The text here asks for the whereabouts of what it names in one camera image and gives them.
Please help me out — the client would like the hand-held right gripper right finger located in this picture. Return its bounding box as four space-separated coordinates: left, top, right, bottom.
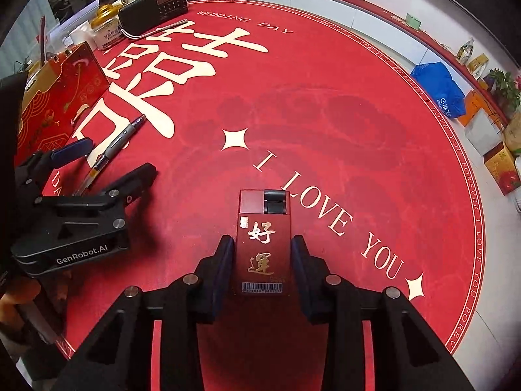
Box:
290 234 475 391

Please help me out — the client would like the gold lid jar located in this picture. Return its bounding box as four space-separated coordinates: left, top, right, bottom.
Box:
90 5 125 51

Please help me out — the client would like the dark red tall box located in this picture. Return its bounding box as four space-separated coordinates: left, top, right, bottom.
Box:
37 15 49 55

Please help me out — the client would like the blue shopping bag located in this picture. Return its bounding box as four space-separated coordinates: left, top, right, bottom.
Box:
410 62 465 119

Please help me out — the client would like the black radio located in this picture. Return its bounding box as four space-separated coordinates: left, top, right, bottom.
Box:
118 0 190 39

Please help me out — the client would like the white paper bag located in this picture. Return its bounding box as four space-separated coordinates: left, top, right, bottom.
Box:
464 110 503 156

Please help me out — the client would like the red refill box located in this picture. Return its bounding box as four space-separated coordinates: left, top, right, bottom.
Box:
236 188 294 298

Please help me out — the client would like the small yellow box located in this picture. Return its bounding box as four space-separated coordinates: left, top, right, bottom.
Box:
468 54 489 75

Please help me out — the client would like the red cardboard box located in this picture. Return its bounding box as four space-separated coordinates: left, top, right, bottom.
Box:
14 42 110 167

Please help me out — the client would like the leafy potted plant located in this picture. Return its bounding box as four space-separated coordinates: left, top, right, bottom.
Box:
488 69 521 110

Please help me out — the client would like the orange paper bag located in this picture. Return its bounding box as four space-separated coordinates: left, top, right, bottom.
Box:
458 90 495 127

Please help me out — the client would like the round red printed mat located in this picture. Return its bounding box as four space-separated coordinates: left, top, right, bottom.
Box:
12 0 485 391

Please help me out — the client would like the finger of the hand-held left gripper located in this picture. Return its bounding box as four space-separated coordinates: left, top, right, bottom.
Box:
35 163 158 210
15 138 95 196

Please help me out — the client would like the clear snack bag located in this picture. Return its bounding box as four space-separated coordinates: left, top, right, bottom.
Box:
456 38 476 65

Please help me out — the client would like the kraft paper bag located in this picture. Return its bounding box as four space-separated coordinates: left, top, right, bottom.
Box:
502 112 521 151

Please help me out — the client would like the white paper cup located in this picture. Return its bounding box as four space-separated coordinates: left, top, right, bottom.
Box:
68 24 96 50

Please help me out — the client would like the grey grip gel pen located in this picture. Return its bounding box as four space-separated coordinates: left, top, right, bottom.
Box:
75 116 147 196

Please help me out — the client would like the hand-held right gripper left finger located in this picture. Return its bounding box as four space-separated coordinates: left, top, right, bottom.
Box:
53 234 236 391

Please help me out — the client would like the white low cabinet red top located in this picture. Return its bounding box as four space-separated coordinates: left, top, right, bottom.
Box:
242 0 514 127

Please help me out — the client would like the yellow red gift box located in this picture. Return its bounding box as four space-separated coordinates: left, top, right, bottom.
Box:
484 142 521 195

